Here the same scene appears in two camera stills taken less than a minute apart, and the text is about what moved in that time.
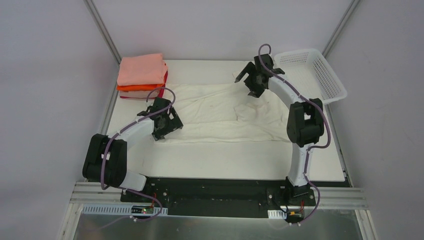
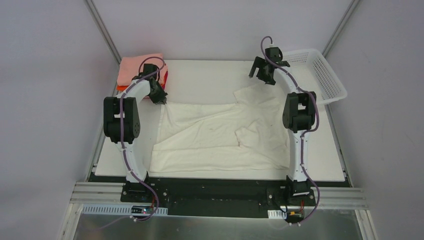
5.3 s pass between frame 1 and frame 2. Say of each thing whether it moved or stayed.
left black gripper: moved
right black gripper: moved
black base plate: stayed
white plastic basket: stayed
